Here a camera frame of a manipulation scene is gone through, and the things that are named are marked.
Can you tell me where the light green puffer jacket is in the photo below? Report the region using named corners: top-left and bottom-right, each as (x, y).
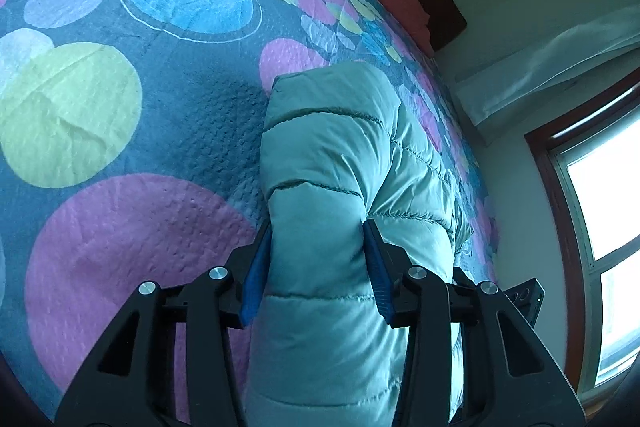
top-left (245, 62), bottom-right (472, 426)

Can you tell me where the pale curtain right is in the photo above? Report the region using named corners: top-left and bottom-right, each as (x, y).
top-left (454, 4), bottom-right (639, 126)

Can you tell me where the colourful circle pattern bedspread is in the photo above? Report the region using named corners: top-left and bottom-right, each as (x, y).
top-left (1, 0), bottom-right (497, 417)

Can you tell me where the right window with frame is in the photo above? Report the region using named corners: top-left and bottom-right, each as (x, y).
top-left (525, 72), bottom-right (639, 410)

